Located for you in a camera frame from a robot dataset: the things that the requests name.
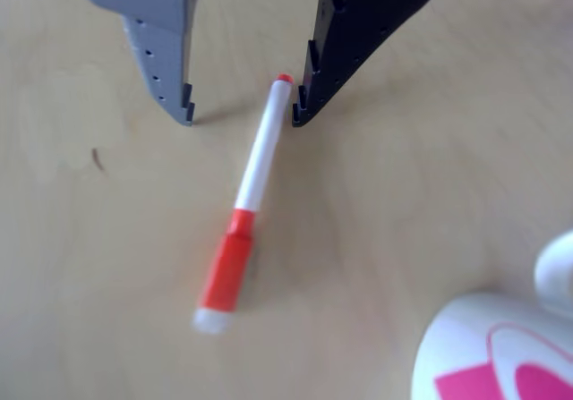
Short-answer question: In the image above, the red and white marker pen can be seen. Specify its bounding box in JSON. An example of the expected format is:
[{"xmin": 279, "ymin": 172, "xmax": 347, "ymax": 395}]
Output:
[{"xmin": 192, "ymin": 72, "xmax": 295, "ymax": 336}]

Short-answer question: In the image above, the white mug with pink print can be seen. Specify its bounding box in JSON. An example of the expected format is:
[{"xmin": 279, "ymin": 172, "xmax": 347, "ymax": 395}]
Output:
[{"xmin": 411, "ymin": 229, "xmax": 573, "ymax": 400}]

